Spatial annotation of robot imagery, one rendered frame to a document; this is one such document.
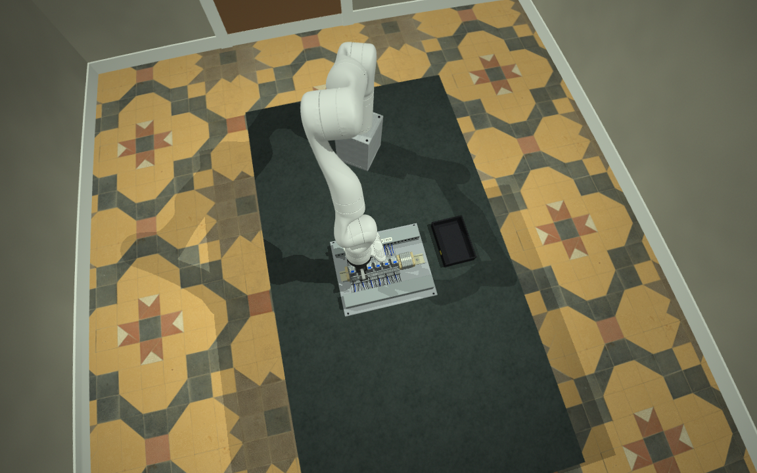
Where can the black rectangular tray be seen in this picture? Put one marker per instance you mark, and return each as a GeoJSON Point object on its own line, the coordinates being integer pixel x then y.
{"type": "Point", "coordinates": [453, 241]}

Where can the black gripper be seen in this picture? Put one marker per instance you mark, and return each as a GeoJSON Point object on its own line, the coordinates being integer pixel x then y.
{"type": "Point", "coordinates": [361, 269]}

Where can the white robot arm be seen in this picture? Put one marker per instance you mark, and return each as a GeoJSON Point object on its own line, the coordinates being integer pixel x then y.
{"type": "Point", "coordinates": [342, 111]}

